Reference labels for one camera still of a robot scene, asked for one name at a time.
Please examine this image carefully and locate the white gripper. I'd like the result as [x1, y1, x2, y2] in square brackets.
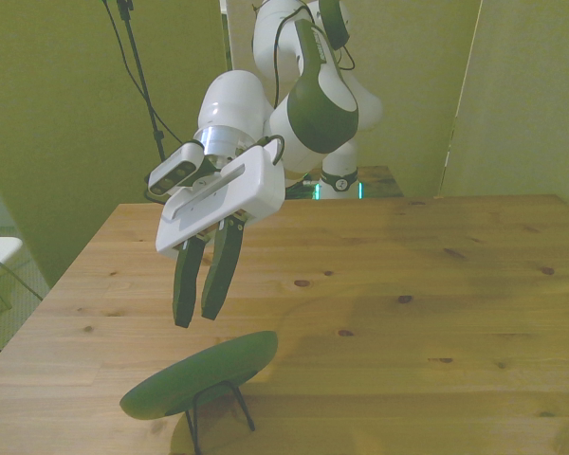
[155, 144, 286, 330]

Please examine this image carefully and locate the dark green round plate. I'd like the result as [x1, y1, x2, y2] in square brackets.
[119, 330, 280, 421]

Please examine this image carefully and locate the low wooden base table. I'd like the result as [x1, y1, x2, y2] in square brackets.
[355, 165, 404, 200]

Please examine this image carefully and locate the green partition panel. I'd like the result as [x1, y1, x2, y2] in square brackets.
[0, 0, 241, 288]
[437, 0, 569, 209]

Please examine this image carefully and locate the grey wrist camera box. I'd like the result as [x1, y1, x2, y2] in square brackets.
[145, 140, 206, 199]

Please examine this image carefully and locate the coil of black cables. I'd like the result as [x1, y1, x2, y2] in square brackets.
[284, 182, 320, 201]

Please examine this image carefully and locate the black wire plate rack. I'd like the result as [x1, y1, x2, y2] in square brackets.
[184, 378, 257, 454]

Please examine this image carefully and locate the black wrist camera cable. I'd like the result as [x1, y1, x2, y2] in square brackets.
[255, 134, 286, 167]

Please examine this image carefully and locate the thin black floor cable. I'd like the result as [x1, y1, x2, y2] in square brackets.
[0, 248, 45, 303]

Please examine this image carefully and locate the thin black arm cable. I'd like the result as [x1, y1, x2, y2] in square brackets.
[270, 0, 357, 111]

